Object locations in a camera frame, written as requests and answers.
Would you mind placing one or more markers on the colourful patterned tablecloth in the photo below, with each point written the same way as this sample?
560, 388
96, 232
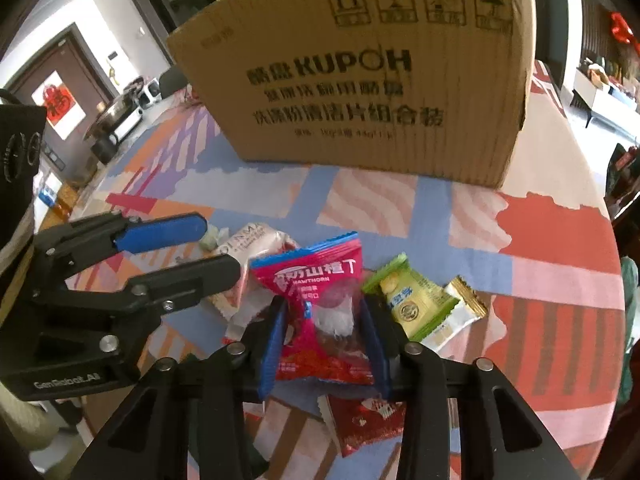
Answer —
540, 250

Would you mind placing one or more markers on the red foil balloon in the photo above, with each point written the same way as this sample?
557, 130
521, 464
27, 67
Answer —
622, 32

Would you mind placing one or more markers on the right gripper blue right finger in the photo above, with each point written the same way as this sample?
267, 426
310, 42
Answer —
501, 437

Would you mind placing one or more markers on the white gold candy packet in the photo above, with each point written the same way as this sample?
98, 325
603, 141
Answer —
469, 309

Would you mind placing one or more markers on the black mug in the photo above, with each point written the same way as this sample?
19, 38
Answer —
104, 149

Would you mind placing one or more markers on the grey dining chair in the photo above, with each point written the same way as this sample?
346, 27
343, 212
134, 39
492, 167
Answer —
171, 81

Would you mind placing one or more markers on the brown cardboard box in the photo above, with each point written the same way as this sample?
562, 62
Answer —
434, 87

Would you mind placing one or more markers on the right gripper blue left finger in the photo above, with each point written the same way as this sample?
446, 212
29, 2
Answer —
148, 435

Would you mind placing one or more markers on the green yellow snack packet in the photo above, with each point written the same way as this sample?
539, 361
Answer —
416, 303

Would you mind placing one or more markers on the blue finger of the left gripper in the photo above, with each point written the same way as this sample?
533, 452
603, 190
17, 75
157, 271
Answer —
76, 245
144, 298

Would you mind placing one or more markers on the white pastry snack packet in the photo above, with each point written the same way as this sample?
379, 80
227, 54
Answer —
247, 298

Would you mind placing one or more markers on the pink hawthorn snack packet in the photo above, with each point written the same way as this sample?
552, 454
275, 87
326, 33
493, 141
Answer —
321, 285

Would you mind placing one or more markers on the silver electric cooking pot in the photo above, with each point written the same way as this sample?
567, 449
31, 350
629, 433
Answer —
118, 112

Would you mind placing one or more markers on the red snack packet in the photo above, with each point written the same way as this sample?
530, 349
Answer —
354, 423

